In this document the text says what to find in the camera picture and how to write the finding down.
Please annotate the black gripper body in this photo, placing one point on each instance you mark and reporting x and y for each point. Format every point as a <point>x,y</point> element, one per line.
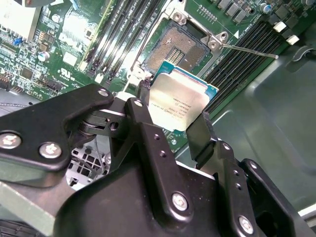
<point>118,209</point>

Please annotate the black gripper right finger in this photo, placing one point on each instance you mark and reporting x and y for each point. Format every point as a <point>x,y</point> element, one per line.
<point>205,143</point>

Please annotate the silver topped CPU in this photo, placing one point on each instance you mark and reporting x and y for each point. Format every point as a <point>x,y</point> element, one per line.
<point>177,98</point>

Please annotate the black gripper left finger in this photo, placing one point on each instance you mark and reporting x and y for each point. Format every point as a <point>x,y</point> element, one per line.
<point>37,128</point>

